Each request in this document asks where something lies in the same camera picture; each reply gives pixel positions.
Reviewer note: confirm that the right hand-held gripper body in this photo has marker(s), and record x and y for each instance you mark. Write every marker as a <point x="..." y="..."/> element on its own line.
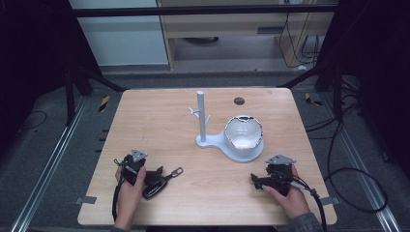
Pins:
<point x="279" y="175"/>

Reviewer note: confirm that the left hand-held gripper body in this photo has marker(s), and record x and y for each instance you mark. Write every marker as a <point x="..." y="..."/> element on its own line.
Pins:
<point x="132" y="167"/>

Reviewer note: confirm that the black car key with clip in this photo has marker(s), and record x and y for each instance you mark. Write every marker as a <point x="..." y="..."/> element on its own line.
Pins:
<point x="156" y="188"/>

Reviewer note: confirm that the person's left hand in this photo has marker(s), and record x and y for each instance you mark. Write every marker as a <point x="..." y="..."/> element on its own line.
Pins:
<point x="129" y="196"/>

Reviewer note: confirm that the person's right hand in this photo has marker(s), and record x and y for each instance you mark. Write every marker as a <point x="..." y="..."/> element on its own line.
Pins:
<point x="295" y="201"/>

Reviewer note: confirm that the grey tape piece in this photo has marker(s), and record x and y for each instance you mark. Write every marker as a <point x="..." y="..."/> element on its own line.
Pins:
<point x="330" y="201"/>
<point x="86" y="200"/>

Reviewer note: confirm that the grey stand with pole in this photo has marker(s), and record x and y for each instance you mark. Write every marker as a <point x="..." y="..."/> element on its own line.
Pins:
<point x="206" y="140"/>

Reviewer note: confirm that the yellow black striped tape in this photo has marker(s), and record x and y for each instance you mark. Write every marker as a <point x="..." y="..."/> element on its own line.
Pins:
<point x="312" y="100"/>
<point x="104" y="103"/>

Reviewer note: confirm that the round grey table grommet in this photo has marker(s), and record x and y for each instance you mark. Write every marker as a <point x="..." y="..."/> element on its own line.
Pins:
<point x="239" y="101"/>

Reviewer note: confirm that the black metal stand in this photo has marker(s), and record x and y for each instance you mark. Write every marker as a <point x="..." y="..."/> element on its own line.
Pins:
<point x="69" y="96"/>
<point x="336" y="93"/>

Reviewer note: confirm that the white cabinet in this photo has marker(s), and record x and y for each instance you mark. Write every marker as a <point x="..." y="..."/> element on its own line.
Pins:
<point x="122" y="38"/>

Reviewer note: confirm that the black curtain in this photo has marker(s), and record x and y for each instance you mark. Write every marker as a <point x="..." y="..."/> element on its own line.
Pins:
<point x="377" y="80"/>
<point x="32" y="64"/>

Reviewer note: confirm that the wooden desk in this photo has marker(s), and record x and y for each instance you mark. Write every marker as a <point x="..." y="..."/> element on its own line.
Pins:
<point x="225" y="27"/>

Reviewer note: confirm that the black horizontal bar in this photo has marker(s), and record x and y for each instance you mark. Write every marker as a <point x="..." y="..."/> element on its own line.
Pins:
<point x="193" y="11"/>

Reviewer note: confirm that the metal floor rail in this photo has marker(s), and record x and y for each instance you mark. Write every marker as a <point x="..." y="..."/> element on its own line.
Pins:
<point x="361" y="167"/>
<point x="48" y="167"/>

